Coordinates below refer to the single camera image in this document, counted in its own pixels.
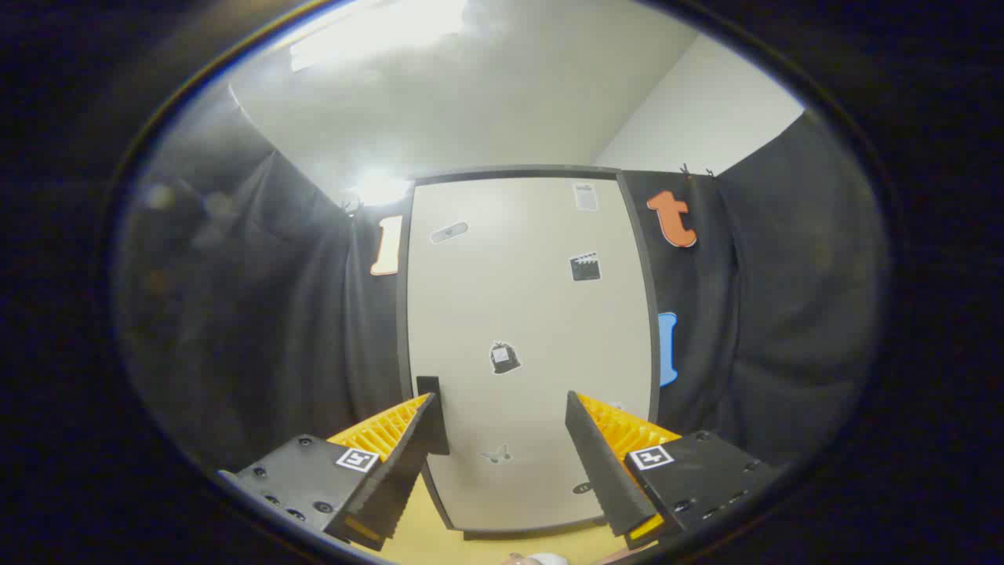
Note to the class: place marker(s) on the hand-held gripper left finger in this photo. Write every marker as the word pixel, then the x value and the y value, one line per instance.
pixel 400 471

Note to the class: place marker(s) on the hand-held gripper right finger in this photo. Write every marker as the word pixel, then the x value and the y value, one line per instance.
pixel 604 463

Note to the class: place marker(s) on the white shoe cabinet door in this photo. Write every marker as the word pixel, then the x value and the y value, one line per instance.
pixel 518 314

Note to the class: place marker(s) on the grey shoe cabinet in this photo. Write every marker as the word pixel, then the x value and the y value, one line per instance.
pixel 518 171

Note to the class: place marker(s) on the black backdrop cloth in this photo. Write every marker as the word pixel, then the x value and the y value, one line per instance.
pixel 784 314

